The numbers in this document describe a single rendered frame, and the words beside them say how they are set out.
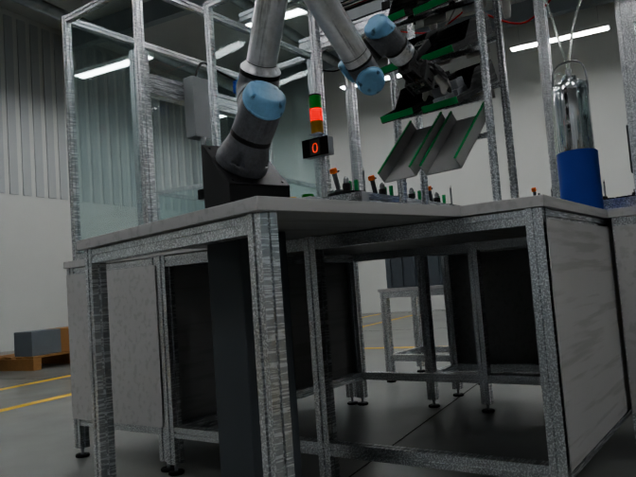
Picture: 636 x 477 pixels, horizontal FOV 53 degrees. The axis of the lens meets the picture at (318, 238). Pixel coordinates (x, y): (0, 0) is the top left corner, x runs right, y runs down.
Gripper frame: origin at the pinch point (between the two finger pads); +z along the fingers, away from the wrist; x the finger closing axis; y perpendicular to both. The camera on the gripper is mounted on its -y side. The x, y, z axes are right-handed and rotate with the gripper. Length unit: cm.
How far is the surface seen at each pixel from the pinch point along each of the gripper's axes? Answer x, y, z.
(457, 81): 2.8, -5.2, 3.9
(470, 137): 6.6, 13.7, 9.3
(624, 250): 30, 25, 75
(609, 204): 7, -25, 127
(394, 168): -20.5, 18.9, 8.5
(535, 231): 30, 51, 8
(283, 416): 3, 111, -39
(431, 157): -6.3, 18.2, 8.3
